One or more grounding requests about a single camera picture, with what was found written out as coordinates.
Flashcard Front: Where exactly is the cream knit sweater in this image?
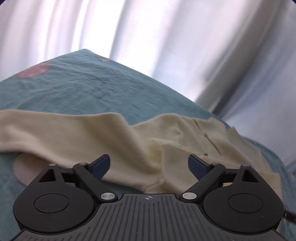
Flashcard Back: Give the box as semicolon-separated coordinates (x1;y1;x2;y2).
1;109;282;196

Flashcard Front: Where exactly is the white sheer curtain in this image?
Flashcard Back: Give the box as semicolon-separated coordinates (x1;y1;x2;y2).
1;1;295;172

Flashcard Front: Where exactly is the teal printed bed sheet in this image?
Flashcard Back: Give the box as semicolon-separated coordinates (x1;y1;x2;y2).
1;50;295;240

